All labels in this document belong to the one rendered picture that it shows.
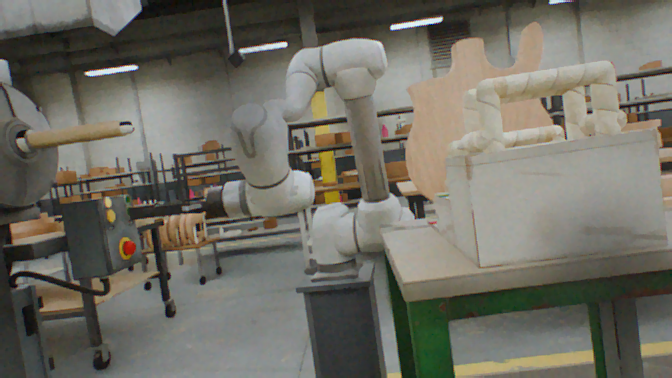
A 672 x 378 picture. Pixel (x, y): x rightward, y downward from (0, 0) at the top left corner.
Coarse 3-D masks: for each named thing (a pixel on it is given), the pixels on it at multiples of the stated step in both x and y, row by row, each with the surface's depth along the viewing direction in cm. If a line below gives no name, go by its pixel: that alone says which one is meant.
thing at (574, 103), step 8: (576, 88) 67; (568, 96) 68; (576, 96) 67; (584, 96) 67; (568, 104) 68; (576, 104) 67; (584, 104) 67; (568, 112) 68; (576, 112) 67; (584, 112) 67; (568, 120) 68; (576, 120) 67; (568, 128) 68; (576, 128) 67; (568, 136) 69; (576, 136) 67; (584, 136) 67
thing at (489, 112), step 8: (488, 88) 60; (480, 96) 60; (488, 96) 60; (496, 96) 60; (480, 104) 61; (488, 104) 60; (496, 104) 60; (480, 112) 61; (488, 112) 60; (496, 112) 60; (480, 120) 61; (488, 120) 60; (496, 120) 60; (480, 128) 62; (488, 128) 60; (496, 128) 60; (496, 136) 60; (496, 144) 60; (488, 152) 61
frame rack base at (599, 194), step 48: (576, 144) 58; (624, 144) 58; (480, 192) 59; (528, 192) 59; (576, 192) 59; (624, 192) 58; (480, 240) 60; (528, 240) 60; (576, 240) 59; (624, 240) 59
